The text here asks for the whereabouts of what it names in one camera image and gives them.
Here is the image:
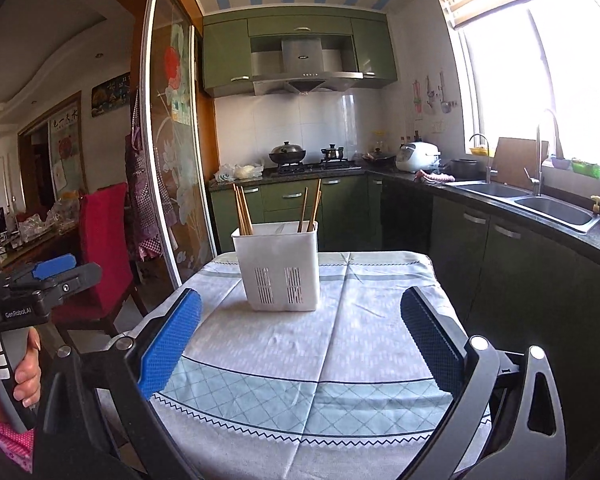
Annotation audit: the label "white plastic utensil holder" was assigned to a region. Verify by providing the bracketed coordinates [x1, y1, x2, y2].
[232, 221, 320, 312]

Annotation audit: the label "green kitchen cabinets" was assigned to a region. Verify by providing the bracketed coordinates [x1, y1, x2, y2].
[201, 6, 600, 461]

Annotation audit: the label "patterned grey tablecloth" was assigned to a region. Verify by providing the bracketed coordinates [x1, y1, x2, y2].
[99, 250, 494, 480]

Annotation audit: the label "wooden chopstick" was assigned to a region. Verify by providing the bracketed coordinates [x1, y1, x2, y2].
[235, 186, 252, 235]
[239, 186, 253, 235]
[232, 183, 246, 235]

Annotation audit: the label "wooden cutting board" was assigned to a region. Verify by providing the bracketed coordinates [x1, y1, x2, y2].
[492, 136, 536, 191]

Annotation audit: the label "steel sink basin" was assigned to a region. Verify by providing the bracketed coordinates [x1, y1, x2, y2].
[446, 181, 600, 234]

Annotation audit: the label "white plastic bags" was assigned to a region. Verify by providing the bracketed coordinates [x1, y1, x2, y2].
[214, 162, 264, 182]

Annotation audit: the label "small chrome faucet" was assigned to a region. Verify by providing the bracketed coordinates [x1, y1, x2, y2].
[469, 132, 492, 183]

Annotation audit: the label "chrome sink faucet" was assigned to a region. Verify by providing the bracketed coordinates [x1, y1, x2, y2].
[524, 125, 550, 196]

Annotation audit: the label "red-tipped chopstick left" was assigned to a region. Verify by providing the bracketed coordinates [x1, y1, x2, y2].
[306, 179, 322, 232]

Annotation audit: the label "steel range hood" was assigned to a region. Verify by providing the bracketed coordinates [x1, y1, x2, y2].
[251, 35, 363, 96]

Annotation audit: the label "red chair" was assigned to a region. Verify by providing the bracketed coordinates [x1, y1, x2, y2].
[52, 182, 148, 344]

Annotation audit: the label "pink dish cloth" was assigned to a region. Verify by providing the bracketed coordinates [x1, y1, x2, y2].
[415, 170, 455, 184]

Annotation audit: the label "person's left hand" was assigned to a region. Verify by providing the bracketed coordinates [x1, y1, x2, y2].
[0, 327, 41, 422]

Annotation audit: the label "white rice cooker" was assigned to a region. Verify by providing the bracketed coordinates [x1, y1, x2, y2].
[396, 141, 440, 174]

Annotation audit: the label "wooden chopstick middle single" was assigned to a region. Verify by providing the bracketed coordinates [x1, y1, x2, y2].
[297, 186, 309, 233]

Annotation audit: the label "red-tipped chopstick middle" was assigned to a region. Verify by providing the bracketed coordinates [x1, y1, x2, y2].
[308, 190, 322, 232]

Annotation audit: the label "small steel pot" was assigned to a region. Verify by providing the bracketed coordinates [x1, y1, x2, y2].
[321, 143, 344, 162]

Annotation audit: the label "glass sliding door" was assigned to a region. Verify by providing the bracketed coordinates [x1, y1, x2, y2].
[138, 0, 216, 288]

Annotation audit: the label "red-tipped chopstick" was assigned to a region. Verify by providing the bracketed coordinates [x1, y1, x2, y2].
[306, 179, 322, 232]
[308, 190, 322, 232]

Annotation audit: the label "black wok with lid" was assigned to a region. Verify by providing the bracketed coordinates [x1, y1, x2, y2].
[268, 141, 306, 166]

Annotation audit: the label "wooden chopstick far left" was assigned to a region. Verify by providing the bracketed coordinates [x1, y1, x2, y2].
[232, 183, 246, 235]

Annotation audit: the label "pink patterned left sleeve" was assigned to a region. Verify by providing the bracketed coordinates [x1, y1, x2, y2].
[0, 422, 34, 474]

